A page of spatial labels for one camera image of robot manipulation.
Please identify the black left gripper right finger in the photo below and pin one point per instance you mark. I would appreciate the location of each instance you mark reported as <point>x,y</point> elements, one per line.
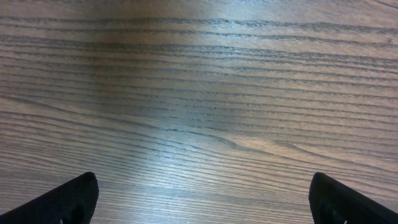
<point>332,202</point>

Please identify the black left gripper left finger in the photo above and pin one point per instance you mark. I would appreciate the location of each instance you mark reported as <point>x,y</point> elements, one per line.
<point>74,202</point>

